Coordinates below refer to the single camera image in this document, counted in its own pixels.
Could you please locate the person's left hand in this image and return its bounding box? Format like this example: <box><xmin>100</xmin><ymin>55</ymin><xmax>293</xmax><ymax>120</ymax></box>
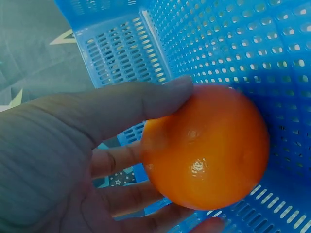
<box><xmin>0</xmin><ymin>75</ymin><xmax>225</xmax><ymax>233</ymax></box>

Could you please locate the blue perforated plastic basket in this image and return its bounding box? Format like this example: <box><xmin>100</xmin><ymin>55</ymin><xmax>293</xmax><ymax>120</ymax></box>
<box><xmin>54</xmin><ymin>0</ymin><xmax>311</xmax><ymax>233</ymax></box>

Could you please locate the orange fruit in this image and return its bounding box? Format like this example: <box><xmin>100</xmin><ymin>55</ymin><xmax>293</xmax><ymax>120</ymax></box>
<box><xmin>140</xmin><ymin>84</ymin><xmax>271</xmax><ymax>211</ymax></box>

